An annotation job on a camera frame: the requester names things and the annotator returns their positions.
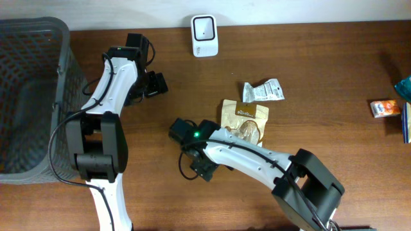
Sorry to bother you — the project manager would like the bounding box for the grey plastic mesh basket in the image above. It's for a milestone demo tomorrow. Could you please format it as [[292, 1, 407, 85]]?
[[1, 17, 88, 185]]

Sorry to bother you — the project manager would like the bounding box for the small orange snack packet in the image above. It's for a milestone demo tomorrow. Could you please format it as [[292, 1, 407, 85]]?
[[370, 100, 401, 118]]

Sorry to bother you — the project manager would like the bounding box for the right black cable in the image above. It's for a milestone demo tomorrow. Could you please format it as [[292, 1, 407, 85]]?
[[178, 150, 202, 181]]

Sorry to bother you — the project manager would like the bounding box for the black cable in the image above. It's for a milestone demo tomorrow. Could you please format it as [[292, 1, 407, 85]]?
[[47, 53, 116, 231], [178, 150, 202, 181]]

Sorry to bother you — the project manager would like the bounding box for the white barcode scanner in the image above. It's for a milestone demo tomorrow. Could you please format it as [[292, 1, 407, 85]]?
[[191, 15, 218, 58]]

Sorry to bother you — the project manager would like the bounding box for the left black cable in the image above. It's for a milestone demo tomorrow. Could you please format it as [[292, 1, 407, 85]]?
[[47, 53, 116, 231]]

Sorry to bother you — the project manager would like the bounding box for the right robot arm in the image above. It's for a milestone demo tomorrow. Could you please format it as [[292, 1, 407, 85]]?
[[168, 118, 345, 230]]

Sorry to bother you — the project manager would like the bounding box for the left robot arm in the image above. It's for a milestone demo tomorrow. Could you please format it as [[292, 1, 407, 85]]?
[[64, 33, 168, 230]]

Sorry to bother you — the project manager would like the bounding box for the beige PanTree snack pouch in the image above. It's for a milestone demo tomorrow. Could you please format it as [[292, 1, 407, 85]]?
[[220, 99, 269, 146]]

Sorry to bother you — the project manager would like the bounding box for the silver foil snack packet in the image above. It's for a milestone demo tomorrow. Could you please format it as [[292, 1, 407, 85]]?
[[242, 78, 284, 103]]

